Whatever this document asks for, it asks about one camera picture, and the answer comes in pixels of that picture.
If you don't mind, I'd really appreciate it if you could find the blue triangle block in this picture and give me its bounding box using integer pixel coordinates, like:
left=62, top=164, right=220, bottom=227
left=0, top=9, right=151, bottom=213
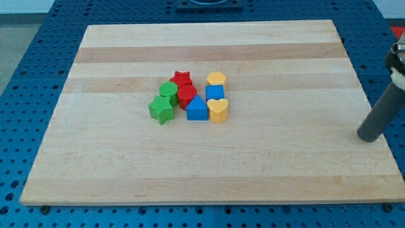
left=186, top=95, right=208, bottom=120

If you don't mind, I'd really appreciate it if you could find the robot arm end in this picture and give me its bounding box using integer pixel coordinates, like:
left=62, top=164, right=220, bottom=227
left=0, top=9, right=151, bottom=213
left=385, top=34, right=404, bottom=90

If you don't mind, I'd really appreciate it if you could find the yellow hexagon block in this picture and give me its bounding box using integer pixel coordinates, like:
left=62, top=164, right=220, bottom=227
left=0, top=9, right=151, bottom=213
left=206, top=72, right=227, bottom=90

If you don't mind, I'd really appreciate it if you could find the yellow heart block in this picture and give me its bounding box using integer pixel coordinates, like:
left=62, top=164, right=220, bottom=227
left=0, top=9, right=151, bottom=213
left=207, top=98, right=229, bottom=124

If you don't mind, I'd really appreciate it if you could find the blue cube block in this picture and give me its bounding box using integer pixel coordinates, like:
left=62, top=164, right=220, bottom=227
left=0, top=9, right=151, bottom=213
left=206, top=85, right=225, bottom=101

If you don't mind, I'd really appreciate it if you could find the red cylinder block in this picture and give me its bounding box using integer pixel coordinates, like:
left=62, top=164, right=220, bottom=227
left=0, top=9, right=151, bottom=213
left=177, top=85, right=197, bottom=110

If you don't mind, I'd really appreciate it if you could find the red star block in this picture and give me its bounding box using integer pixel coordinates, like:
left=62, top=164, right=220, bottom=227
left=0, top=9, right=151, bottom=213
left=170, top=71, right=193, bottom=88

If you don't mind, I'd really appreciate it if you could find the green star block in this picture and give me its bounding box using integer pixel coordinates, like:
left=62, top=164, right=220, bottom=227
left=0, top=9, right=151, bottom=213
left=148, top=96, right=175, bottom=125

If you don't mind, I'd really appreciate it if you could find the green cylinder block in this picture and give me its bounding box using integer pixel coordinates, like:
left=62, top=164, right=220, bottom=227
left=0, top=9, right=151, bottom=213
left=159, top=81, right=178, bottom=106

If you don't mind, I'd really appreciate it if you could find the wooden board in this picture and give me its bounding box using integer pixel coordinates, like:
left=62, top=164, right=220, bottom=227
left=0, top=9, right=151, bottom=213
left=20, top=20, right=404, bottom=206

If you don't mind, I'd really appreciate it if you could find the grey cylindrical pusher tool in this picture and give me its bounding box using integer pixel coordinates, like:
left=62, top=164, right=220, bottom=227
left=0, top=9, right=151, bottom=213
left=357, top=82, right=404, bottom=143

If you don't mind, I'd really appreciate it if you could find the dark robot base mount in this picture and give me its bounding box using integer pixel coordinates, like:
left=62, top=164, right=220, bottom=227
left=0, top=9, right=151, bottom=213
left=176, top=0, right=244, bottom=11

